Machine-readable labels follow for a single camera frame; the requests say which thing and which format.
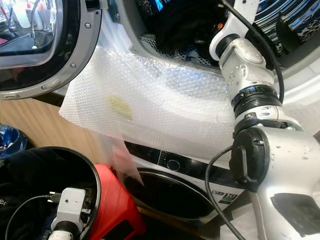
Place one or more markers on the black garment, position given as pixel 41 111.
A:
pixel 190 25

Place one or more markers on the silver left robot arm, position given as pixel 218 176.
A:
pixel 64 233

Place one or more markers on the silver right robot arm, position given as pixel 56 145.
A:
pixel 255 75

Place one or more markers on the pile of black clothes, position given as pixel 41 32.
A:
pixel 40 175

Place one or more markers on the white front-load washing machine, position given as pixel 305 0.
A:
pixel 170 197

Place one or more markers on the blue bin with bag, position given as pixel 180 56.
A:
pixel 11 141

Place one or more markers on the wooden cabinet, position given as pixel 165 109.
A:
pixel 50 122

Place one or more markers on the round grey dryer door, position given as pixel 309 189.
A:
pixel 30 25

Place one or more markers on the round black laundry basket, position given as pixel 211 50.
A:
pixel 95 185

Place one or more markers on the red plastic stool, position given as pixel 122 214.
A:
pixel 115 210

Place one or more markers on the white sheet on floor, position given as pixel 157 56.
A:
pixel 240 220

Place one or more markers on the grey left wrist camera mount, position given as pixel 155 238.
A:
pixel 70 207

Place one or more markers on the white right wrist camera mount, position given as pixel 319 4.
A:
pixel 236 27

